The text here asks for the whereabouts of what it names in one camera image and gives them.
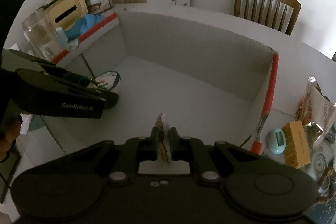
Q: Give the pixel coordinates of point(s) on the red white cardboard box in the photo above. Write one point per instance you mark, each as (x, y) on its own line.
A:
(208, 81)

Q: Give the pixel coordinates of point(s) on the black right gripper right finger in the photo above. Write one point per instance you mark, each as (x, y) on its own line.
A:
(185, 148)

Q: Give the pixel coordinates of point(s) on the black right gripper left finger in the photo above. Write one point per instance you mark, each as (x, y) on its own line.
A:
(144, 148)

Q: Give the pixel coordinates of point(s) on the blue cloth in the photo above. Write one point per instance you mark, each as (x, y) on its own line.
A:
(82, 25)

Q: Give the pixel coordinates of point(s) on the beige plush keychain figure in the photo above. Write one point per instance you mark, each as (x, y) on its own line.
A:
(162, 127)

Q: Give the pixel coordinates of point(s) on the clear glass jar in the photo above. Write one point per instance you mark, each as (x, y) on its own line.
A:
(48, 41)

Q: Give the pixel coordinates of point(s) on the teal pencil sharpener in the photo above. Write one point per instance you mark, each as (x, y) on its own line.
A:
(276, 141)

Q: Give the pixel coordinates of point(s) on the green white doll toy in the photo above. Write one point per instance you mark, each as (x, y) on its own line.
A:
(106, 82)

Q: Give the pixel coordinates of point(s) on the yellow tissue box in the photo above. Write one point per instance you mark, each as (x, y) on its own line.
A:
(64, 13)

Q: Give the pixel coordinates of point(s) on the yellow small box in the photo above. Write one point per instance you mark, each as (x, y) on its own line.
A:
(296, 153)

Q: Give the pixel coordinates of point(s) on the light blue correction tape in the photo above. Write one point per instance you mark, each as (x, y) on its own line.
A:
(320, 160)

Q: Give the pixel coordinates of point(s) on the brown wooden chair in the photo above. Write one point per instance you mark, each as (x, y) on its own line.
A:
(280, 15)

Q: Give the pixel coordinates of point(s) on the silver foil snack bag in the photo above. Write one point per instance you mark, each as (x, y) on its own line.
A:
(317, 113)

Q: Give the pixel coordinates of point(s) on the left hand with glove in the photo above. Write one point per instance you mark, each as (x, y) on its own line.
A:
(11, 122)

